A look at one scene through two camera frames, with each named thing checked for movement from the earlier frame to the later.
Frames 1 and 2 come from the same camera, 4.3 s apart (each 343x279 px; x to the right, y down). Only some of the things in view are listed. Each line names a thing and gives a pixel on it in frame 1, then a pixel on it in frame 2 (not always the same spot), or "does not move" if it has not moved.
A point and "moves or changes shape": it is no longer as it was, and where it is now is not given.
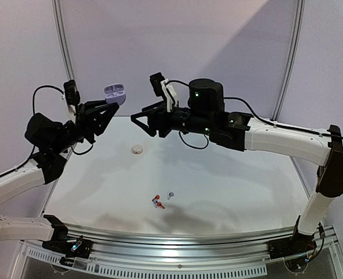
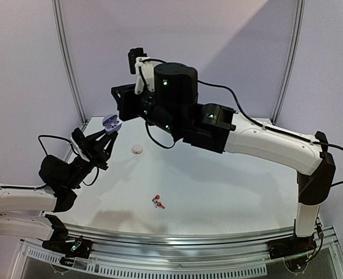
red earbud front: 159,204 does not move
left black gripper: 86,122 → 96,150
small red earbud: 156,197 does not move
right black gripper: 161,120 → 124,103
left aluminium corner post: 57,9 does not move
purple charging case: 114,93 moves or changes shape
